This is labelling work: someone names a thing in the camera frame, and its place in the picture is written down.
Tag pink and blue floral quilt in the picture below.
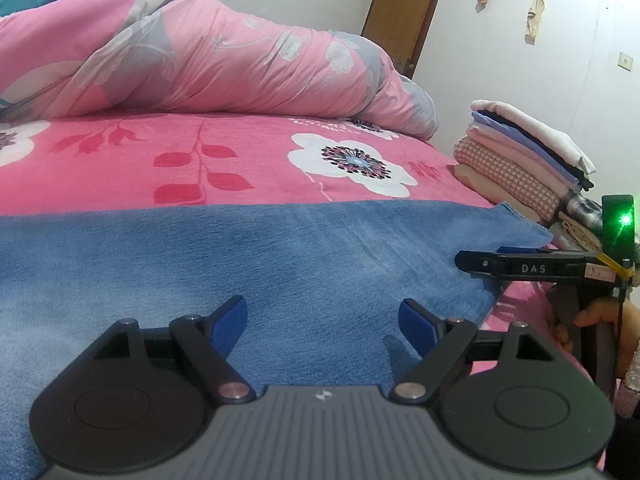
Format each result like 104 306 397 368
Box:
0 0 440 142

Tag beige folded cloth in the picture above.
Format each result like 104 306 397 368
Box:
556 212 604 252

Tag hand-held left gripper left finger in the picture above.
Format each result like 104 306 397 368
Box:
90 295 253 403

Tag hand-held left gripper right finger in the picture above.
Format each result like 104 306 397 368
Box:
390 298 556 403

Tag person's right hand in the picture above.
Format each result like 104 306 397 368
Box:
546 300 640 356

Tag stack of folded clothes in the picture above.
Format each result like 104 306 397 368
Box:
454 100 597 223

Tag blue jeans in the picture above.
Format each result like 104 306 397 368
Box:
0 200 553 471

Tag brown wooden door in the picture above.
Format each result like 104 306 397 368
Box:
361 0 451 80

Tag pink floral blanket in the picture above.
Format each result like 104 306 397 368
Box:
0 112 596 376

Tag plaid folded shirt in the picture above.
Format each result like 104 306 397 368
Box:
565 191 604 233

